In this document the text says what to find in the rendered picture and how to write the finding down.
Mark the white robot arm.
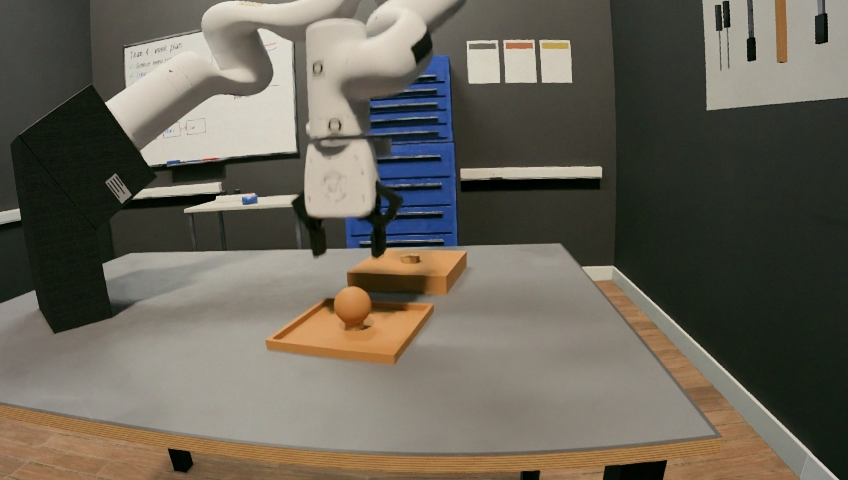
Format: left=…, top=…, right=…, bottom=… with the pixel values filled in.
left=105, top=0, right=468, bottom=155

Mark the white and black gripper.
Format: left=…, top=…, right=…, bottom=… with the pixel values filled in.
left=290, top=141, right=404, bottom=263

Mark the orange shallow tray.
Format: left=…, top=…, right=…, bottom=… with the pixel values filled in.
left=267, top=298, right=434, bottom=364

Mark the orange square tray with round hole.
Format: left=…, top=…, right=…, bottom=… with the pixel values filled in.
left=347, top=249, right=467, bottom=294

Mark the orange ball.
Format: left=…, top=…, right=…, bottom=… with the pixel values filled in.
left=334, top=287, right=371, bottom=324

